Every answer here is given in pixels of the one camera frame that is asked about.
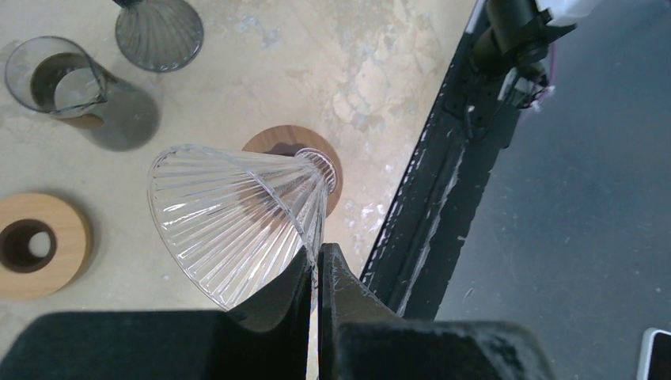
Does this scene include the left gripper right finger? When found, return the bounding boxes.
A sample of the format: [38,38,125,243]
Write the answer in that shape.
[317,243,555,379]

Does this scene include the clear glass dripper cone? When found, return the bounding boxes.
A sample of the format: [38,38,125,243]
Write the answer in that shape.
[147,144,339,310]

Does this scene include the light wooden dripper ring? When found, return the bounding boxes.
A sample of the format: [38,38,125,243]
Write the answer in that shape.
[0,192,94,301]

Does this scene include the dark wooden dripper ring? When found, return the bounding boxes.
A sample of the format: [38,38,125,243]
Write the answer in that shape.
[241,124,344,217]

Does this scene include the smoked glass carafe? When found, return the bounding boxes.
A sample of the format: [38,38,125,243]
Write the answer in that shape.
[4,35,161,153]

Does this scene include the smoked glass dripper cone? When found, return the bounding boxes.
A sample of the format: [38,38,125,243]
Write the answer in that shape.
[115,0,204,73]

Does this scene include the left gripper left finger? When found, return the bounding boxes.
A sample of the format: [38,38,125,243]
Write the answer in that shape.
[1,249,312,379]

